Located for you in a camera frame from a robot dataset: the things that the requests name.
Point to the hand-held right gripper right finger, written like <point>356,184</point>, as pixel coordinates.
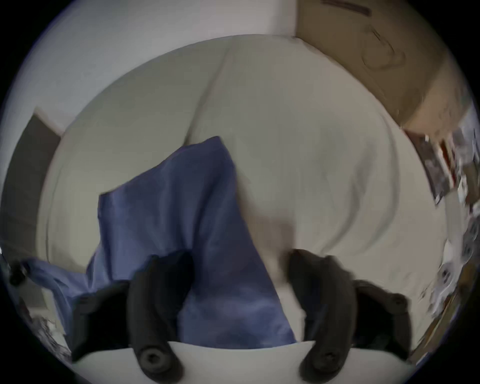
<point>330,296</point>

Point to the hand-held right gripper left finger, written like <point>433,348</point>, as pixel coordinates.
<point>150,300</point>

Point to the dark blue shirt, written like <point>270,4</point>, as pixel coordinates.
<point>210,232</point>

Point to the brown cardboard carton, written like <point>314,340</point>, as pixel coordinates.
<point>382,63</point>

